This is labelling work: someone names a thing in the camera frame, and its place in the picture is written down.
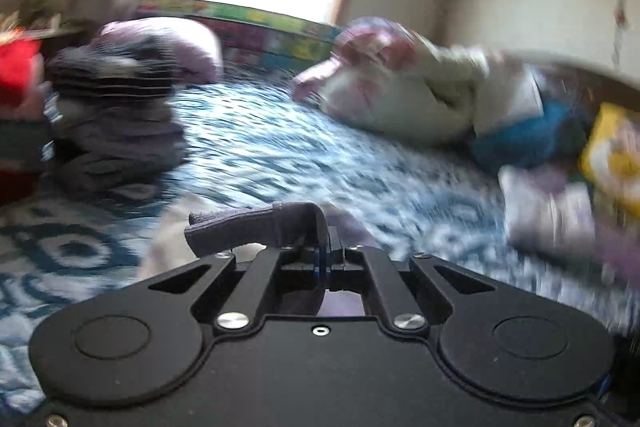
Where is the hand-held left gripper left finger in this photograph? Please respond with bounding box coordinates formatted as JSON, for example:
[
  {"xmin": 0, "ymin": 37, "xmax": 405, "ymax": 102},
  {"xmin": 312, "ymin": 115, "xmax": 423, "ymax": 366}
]
[{"xmin": 147, "ymin": 202, "xmax": 329, "ymax": 334}]

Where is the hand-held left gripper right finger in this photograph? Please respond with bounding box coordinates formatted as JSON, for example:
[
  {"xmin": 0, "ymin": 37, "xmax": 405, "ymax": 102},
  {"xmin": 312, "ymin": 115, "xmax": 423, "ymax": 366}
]
[{"xmin": 327, "ymin": 228, "xmax": 496, "ymax": 334}]

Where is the cream lavender sequin sweatshirt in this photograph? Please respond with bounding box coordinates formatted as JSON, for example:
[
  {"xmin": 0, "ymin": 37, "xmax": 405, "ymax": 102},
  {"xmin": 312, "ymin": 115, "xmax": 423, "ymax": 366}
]
[{"xmin": 141, "ymin": 201, "xmax": 382, "ymax": 317}]

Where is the stack of folded dark clothes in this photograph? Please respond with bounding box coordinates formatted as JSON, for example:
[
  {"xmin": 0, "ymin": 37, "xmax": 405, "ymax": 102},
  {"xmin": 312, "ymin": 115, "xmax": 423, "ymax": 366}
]
[{"xmin": 45, "ymin": 34, "xmax": 191, "ymax": 191}]

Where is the blue white patterned bedspread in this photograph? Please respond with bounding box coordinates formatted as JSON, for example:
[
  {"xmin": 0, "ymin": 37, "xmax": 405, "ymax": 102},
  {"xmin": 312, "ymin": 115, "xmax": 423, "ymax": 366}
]
[{"xmin": 0, "ymin": 77, "xmax": 640, "ymax": 413}]

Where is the white pink crumpled comforter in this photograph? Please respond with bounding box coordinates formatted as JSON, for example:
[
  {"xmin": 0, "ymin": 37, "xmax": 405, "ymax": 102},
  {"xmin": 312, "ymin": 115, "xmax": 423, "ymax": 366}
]
[{"xmin": 292, "ymin": 17, "xmax": 546, "ymax": 144}]

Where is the white purple floral folded garment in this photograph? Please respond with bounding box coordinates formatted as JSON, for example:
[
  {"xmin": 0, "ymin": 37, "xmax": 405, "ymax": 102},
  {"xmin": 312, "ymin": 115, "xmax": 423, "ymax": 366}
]
[{"xmin": 497, "ymin": 164, "xmax": 603, "ymax": 259}]

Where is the blue blanket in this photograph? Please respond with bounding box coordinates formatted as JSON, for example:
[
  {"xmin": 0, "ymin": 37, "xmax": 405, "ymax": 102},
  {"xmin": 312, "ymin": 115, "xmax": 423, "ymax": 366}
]
[{"xmin": 470, "ymin": 99, "xmax": 593, "ymax": 171}]

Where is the purple pillow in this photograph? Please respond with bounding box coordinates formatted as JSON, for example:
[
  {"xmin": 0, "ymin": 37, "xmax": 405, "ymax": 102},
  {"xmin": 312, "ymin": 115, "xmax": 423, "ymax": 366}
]
[{"xmin": 97, "ymin": 17, "xmax": 226, "ymax": 84}]

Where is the yellow printed cushion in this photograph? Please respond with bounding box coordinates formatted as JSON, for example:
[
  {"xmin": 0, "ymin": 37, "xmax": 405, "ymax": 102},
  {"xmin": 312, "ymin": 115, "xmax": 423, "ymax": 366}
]
[{"xmin": 579, "ymin": 102, "xmax": 640, "ymax": 219}]

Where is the dark wooden headboard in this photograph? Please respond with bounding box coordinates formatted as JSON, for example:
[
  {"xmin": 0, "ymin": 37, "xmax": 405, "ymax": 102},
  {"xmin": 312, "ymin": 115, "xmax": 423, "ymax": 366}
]
[{"xmin": 510, "ymin": 49, "xmax": 640, "ymax": 128}]

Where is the cluttered white desk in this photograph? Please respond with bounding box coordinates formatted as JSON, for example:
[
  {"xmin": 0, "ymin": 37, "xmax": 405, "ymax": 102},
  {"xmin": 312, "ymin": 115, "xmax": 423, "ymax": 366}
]
[{"xmin": 0, "ymin": 9, "xmax": 96, "ymax": 42}]

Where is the red sweater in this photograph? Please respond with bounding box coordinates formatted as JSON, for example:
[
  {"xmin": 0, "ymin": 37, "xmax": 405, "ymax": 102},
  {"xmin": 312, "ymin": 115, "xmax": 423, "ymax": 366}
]
[{"xmin": 0, "ymin": 38, "xmax": 53, "ymax": 120}]

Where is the hanging pull cord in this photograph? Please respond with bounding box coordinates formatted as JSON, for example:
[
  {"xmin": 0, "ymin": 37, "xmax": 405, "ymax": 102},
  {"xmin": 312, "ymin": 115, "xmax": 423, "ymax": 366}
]
[{"xmin": 612, "ymin": 0, "xmax": 631, "ymax": 68}]

